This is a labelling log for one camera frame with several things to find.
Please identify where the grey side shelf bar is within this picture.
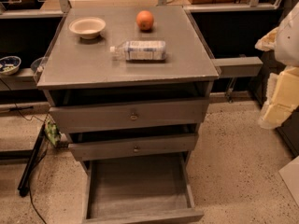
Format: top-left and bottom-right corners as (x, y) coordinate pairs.
(212, 57), (263, 78)

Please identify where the middle grey drawer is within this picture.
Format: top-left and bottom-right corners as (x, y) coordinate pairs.
(69, 133), (198, 161)

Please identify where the clear plastic water bottle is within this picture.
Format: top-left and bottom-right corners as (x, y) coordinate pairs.
(109, 40), (166, 61)

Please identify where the grey drawer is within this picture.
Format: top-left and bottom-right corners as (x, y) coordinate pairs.
(50, 98), (208, 133)
(69, 133), (198, 161)
(82, 153), (204, 224)

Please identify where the bottom grey drawer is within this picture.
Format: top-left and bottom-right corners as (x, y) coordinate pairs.
(82, 153), (204, 224)

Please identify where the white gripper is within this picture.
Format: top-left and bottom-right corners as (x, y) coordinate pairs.
(255, 3), (299, 130)

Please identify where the green power strip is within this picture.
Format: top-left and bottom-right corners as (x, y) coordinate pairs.
(45, 120), (61, 147)

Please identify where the top grey drawer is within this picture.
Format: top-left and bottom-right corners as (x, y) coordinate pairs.
(50, 98), (208, 133)

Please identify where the black floor cable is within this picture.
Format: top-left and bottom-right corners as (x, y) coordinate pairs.
(0, 77), (50, 224)

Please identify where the grey drawer cabinet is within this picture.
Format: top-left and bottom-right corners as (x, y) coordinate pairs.
(37, 7), (219, 165)

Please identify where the blue patterned bowl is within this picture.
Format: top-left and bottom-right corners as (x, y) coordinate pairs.
(0, 56), (21, 76)

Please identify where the clear plastic container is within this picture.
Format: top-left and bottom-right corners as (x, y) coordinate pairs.
(30, 57), (48, 77)

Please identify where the white paper bowl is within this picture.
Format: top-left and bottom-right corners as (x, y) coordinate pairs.
(69, 17), (106, 39)

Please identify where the orange fruit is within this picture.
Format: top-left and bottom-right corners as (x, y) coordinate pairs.
(135, 10), (154, 31)

